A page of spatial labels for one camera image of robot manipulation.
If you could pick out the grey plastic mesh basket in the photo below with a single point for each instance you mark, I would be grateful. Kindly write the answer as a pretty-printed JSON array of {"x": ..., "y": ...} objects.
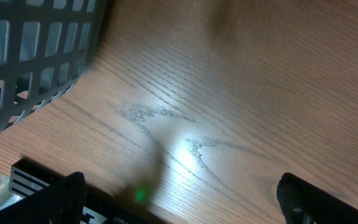
[{"x": 45, "y": 47}]

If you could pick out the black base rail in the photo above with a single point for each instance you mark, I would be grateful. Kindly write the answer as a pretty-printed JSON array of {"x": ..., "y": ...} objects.
[{"x": 127, "y": 206}]

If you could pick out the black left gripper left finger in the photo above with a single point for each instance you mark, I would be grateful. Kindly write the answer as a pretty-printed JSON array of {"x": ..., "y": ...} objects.
[{"x": 60, "y": 202}]

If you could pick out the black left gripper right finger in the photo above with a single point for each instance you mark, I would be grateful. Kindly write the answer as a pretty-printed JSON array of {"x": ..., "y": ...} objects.
[{"x": 302, "y": 202}]

